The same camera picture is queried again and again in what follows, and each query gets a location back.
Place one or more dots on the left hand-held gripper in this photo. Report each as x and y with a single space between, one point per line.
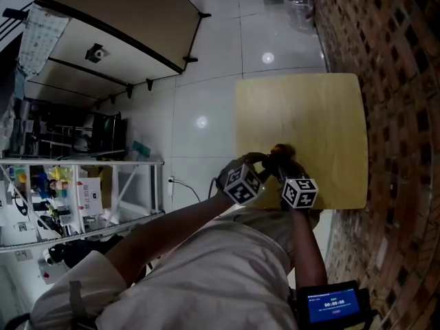
242 185

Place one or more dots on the dark brown cloth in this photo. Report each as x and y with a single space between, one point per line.
290 151

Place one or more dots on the white metal shelf rack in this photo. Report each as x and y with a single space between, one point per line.
137 198

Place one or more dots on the patterned white cloth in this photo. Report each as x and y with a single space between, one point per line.
39 36

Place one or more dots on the blue toy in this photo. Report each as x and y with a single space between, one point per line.
43 186

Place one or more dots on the person's left forearm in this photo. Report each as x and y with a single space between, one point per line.
165 232

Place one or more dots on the green flat tool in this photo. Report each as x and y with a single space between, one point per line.
141 148

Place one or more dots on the white dome security camera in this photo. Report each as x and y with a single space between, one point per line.
49 257

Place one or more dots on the beige partition board with camera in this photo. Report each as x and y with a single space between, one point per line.
75 67

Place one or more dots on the white power strip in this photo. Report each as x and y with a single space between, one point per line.
170 185

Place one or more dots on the black bag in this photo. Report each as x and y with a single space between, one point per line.
89 249

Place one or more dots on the small black camera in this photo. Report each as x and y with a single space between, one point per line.
96 53

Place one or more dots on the large clear water jug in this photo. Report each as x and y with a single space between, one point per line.
298 7

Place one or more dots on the black phone with blue screen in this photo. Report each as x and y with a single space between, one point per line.
332 304

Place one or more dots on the yellow toy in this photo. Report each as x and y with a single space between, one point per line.
62 172

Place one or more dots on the person's right forearm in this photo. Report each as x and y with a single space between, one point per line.
307 249

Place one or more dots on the large beige partition board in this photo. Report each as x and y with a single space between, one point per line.
137 16

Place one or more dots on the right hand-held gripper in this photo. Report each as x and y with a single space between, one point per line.
299 192

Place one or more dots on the brown bottle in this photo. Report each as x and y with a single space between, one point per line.
277 148

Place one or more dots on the person's white shirt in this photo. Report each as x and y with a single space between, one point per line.
206 273

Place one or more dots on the white sign with red print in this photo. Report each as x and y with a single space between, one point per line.
91 196

